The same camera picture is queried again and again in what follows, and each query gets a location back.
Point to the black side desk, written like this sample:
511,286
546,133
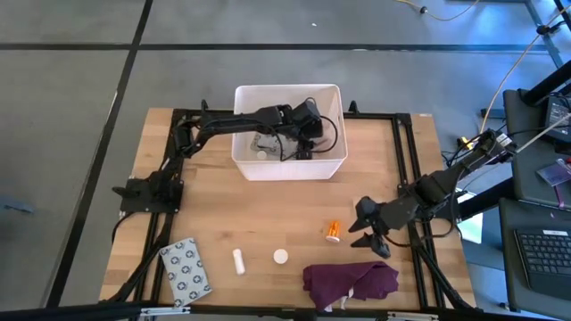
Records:
526,178

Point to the white sheet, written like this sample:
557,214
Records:
470,225

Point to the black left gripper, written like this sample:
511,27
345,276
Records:
308,120

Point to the white plastic bin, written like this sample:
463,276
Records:
290,171

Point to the purple cloth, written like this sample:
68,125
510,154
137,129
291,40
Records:
348,283

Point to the black support bar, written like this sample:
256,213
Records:
486,198

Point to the white round cap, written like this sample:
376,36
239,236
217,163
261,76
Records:
280,256

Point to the yellow connector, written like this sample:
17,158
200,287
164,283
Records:
465,142

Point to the black aluminium table frame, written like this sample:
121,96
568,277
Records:
400,147

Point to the black foreground beam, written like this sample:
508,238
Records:
67,312

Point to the purple card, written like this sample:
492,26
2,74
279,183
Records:
553,174

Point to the black diagonal pole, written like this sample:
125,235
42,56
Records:
546,82

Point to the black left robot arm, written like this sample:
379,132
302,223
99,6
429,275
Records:
232,120

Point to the silver metal bracket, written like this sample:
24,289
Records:
165,311
412,316

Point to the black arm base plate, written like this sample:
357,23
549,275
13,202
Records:
134,200

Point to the white cylindrical tube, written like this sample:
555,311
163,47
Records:
239,262

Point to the silver blister pack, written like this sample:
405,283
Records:
267,143

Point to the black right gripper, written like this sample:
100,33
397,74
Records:
399,213

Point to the black laptop keyboard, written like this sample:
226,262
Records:
546,260

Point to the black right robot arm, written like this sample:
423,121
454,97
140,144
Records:
446,178

